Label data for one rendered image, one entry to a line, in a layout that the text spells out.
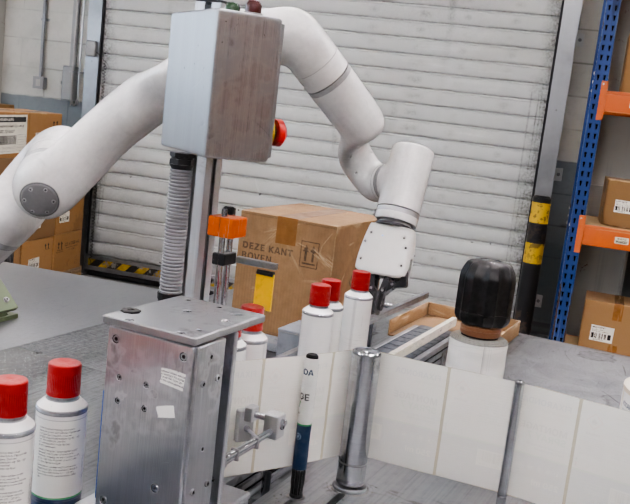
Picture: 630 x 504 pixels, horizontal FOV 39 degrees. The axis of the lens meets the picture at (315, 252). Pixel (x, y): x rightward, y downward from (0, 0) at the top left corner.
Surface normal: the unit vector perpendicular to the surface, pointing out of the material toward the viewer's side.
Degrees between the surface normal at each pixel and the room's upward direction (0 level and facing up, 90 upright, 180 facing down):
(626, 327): 90
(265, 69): 90
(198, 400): 90
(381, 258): 68
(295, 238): 90
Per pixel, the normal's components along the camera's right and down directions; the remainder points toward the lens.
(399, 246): -0.29, -0.25
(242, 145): 0.48, 0.20
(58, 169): 0.27, 0.11
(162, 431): -0.43, 0.10
